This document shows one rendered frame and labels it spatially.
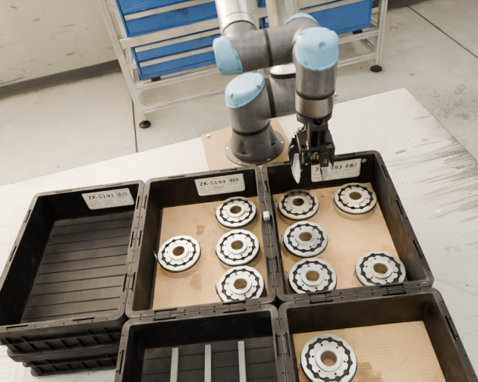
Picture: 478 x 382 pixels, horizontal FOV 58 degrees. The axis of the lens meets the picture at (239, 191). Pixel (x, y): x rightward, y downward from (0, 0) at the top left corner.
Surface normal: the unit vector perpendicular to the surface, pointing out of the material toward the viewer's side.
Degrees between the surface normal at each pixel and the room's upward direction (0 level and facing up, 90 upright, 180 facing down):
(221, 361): 0
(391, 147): 0
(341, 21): 90
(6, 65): 90
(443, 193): 0
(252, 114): 89
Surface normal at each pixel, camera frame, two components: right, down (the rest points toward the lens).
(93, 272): -0.13, -0.70
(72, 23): 0.22, 0.67
